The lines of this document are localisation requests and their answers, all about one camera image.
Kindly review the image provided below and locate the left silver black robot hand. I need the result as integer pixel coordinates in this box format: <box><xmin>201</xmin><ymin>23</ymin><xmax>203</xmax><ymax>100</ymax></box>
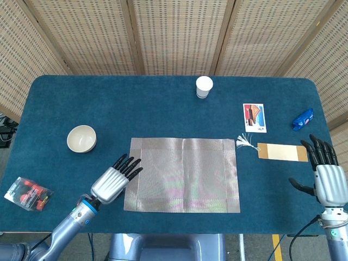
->
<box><xmin>90</xmin><ymin>153</ymin><xmax>144</xmax><ymax>205</ymax></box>

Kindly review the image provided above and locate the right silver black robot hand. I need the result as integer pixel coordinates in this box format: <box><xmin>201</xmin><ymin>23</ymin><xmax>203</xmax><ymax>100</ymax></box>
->
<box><xmin>288</xmin><ymin>134</ymin><xmax>347</xmax><ymax>209</ymax></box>

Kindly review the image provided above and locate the beige bowl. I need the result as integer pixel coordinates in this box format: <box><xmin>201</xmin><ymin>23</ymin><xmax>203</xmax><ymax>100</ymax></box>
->
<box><xmin>66</xmin><ymin>125</ymin><xmax>97</xmax><ymax>154</ymax></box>

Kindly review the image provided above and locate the brown woven placemat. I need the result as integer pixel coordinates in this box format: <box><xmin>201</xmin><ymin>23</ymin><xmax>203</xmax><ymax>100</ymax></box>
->
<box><xmin>123</xmin><ymin>137</ymin><xmax>241</xmax><ymax>214</ymax></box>

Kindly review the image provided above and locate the brown bookmark with white tassel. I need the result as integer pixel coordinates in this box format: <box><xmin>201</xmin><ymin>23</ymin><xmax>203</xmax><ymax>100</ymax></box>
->
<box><xmin>235</xmin><ymin>133</ymin><xmax>309</xmax><ymax>163</ymax></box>

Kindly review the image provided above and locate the blue snack packet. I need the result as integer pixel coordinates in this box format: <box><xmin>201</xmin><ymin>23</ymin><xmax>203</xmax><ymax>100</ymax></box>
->
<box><xmin>291</xmin><ymin>108</ymin><xmax>314</xmax><ymax>131</ymax></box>

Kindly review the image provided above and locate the clear pack of red items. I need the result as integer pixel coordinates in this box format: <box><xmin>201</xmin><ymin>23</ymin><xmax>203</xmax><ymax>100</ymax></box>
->
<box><xmin>3</xmin><ymin>176</ymin><xmax>54</xmax><ymax>212</ymax></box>

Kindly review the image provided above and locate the blue table cloth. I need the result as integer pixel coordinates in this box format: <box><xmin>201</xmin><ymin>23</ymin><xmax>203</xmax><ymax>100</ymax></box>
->
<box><xmin>0</xmin><ymin>74</ymin><xmax>344</xmax><ymax>235</ymax></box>

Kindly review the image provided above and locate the blue-grey robot torso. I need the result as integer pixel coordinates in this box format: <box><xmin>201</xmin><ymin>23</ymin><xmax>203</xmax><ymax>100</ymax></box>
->
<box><xmin>108</xmin><ymin>233</ymin><xmax>227</xmax><ymax>261</ymax></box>

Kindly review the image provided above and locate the white-bordered photo postcard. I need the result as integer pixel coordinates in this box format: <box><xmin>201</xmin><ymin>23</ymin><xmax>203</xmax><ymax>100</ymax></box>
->
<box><xmin>243</xmin><ymin>103</ymin><xmax>268</xmax><ymax>134</ymax></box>

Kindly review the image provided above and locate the metal table leg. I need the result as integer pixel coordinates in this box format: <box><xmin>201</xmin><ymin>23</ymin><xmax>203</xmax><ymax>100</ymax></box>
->
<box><xmin>238</xmin><ymin>233</ymin><xmax>246</xmax><ymax>261</ymax></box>

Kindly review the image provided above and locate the black equipment on floor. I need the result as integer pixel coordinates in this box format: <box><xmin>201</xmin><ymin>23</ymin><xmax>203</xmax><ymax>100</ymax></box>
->
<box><xmin>0</xmin><ymin>114</ymin><xmax>19</xmax><ymax>149</ymax></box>

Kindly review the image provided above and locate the white paper cup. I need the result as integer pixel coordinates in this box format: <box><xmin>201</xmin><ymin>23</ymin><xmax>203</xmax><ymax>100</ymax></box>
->
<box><xmin>195</xmin><ymin>76</ymin><xmax>214</xmax><ymax>100</ymax></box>

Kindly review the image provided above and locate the woven bamboo folding screen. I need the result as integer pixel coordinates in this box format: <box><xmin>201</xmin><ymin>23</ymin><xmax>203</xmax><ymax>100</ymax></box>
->
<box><xmin>0</xmin><ymin>0</ymin><xmax>348</xmax><ymax>158</ymax></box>

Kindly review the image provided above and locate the blue cable under table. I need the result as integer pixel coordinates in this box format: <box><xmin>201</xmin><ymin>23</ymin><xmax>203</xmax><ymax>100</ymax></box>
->
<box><xmin>87</xmin><ymin>233</ymin><xmax>95</xmax><ymax>261</ymax></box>

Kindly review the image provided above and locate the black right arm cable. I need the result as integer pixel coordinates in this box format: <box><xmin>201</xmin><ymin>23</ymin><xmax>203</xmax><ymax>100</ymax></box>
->
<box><xmin>288</xmin><ymin>214</ymin><xmax>323</xmax><ymax>261</ymax></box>

